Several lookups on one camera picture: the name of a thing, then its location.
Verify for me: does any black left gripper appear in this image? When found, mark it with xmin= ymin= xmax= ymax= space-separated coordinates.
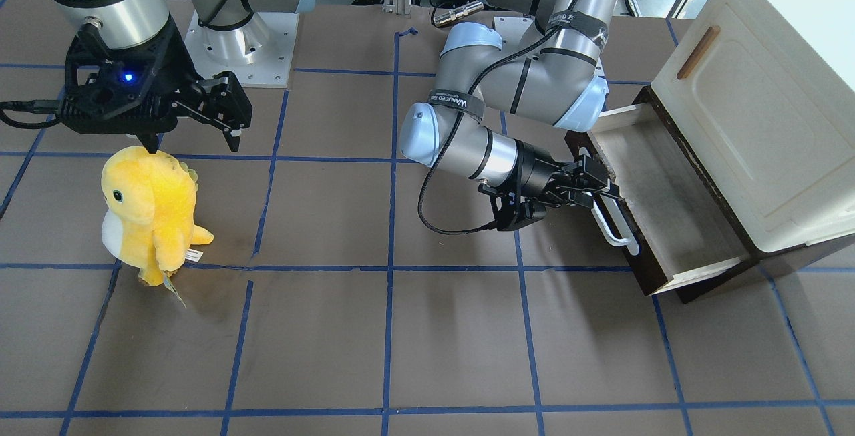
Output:
xmin=511 ymin=143 xmax=621 ymax=213

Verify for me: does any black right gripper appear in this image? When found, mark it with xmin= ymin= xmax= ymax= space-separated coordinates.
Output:
xmin=56 ymin=19 xmax=253 ymax=154

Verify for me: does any wooden drawer with white handle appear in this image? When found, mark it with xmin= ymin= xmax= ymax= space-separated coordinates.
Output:
xmin=565 ymin=103 xmax=749 ymax=296

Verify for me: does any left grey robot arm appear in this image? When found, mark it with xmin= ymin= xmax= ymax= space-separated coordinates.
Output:
xmin=402 ymin=0 xmax=617 ymax=207

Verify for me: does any yellow plush dinosaur toy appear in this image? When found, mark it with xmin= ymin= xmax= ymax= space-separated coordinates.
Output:
xmin=101 ymin=145 xmax=214 ymax=294

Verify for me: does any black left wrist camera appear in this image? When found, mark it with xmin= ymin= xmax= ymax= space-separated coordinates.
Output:
xmin=478 ymin=184 xmax=546 ymax=232

